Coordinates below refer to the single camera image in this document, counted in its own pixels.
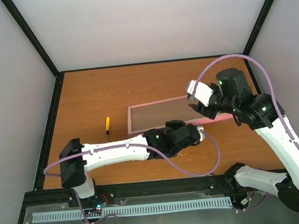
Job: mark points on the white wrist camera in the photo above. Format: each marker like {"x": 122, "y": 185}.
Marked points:
{"x": 202, "y": 92}
{"x": 201, "y": 132}

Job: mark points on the black aluminium cage frame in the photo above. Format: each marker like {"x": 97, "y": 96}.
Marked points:
{"x": 38, "y": 196}

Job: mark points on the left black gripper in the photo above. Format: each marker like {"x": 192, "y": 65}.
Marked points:
{"x": 170, "y": 124}

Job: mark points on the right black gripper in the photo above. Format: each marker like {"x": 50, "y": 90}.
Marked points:
{"x": 208, "y": 114}

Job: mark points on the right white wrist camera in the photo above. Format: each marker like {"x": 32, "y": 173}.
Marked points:
{"x": 202, "y": 92}

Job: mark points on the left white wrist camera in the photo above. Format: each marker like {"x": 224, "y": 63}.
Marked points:
{"x": 201, "y": 132}

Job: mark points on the pink wooden picture frame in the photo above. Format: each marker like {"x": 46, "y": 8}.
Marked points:
{"x": 138, "y": 107}

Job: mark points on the light blue cable duct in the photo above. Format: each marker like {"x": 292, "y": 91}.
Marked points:
{"x": 135, "y": 210}

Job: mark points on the yellow handled screwdriver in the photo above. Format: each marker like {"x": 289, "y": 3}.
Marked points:
{"x": 107, "y": 127}

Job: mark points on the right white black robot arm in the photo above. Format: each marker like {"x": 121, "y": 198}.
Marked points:
{"x": 233, "y": 95}

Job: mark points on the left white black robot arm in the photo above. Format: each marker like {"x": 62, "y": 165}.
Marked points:
{"x": 78, "y": 159}

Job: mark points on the brown frame backing board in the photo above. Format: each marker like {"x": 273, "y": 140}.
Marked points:
{"x": 160, "y": 113}

